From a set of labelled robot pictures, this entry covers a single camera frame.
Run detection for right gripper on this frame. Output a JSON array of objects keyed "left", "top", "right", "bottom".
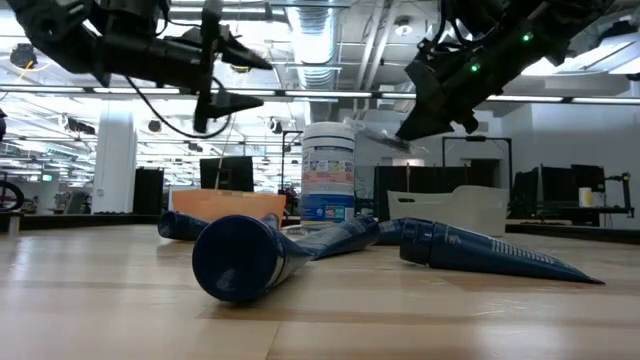
[{"left": 397, "top": 19, "right": 551, "bottom": 141}]

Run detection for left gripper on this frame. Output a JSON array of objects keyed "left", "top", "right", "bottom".
[{"left": 99, "top": 0, "right": 274, "bottom": 134}]

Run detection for clear plastic bag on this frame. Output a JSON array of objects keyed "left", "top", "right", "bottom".
[{"left": 344, "top": 118, "right": 426, "bottom": 155}]

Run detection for dark blue toiletry tube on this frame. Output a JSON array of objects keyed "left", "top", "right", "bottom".
[
  {"left": 294, "top": 216, "right": 380, "bottom": 262},
  {"left": 157, "top": 210, "right": 210, "bottom": 242},
  {"left": 192, "top": 213, "right": 315, "bottom": 303},
  {"left": 399, "top": 217, "right": 605, "bottom": 286},
  {"left": 377, "top": 218, "right": 409, "bottom": 247}
]

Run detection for clear plastic wrapper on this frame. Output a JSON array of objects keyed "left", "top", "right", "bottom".
[{"left": 280, "top": 223, "right": 321, "bottom": 236}]

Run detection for black partition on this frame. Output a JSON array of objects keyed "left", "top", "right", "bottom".
[{"left": 373, "top": 164, "right": 501, "bottom": 221}]

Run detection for long ceiling light bar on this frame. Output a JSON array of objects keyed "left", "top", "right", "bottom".
[{"left": 0, "top": 84, "right": 640, "bottom": 105}]

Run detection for grey plastic bin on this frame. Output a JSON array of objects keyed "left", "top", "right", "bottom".
[{"left": 387, "top": 185, "right": 511, "bottom": 237}]

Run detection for black monitor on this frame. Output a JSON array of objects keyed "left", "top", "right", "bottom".
[{"left": 199, "top": 156, "right": 255, "bottom": 193}]

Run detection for black monitors row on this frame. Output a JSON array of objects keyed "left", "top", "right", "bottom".
[{"left": 510, "top": 163, "right": 607, "bottom": 207}]

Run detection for orange plastic bin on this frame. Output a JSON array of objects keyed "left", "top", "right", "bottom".
[{"left": 171, "top": 188, "right": 287, "bottom": 229}]

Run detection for white wipes canister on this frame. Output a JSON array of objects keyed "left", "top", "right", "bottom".
[{"left": 300, "top": 121, "right": 356, "bottom": 229}]

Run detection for black cabinet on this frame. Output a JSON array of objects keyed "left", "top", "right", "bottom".
[{"left": 132, "top": 167, "right": 165, "bottom": 215}]

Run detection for white pillar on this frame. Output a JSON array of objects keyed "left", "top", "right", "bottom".
[{"left": 92, "top": 99, "right": 139, "bottom": 215}]

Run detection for black desk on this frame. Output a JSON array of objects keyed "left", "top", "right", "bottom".
[{"left": 507, "top": 204, "right": 636, "bottom": 227}]

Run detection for black clamp stand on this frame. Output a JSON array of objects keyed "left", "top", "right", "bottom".
[{"left": 604, "top": 171, "right": 636, "bottom": 219}]

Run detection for black wheel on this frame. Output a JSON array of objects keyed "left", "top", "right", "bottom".
[{"left": 0, "top": 179, "right": 25, "bottom": 212}]

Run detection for black frame stand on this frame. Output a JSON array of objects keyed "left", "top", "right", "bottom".
[{"left": 441, "top": 133, "right": 513, "bottom": 190}]

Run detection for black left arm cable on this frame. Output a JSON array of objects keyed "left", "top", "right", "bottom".
[{"left": 124, "top": 74, "right": 234, "bottom": 140}]

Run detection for ribbed silver ventilation duct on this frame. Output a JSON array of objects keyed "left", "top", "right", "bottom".
[{"left": 287, "top": 0, "right": 346, "bottom": 124}]

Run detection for black aluminium table frame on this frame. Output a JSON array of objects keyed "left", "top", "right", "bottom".
[{"left": 19, "top": 213, "right": 640, "bottom": 246}]

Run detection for black ceiling camera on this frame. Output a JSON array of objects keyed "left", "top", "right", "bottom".
[{"left": 9, "top": 43, "right": 39, "bottom": 70}]

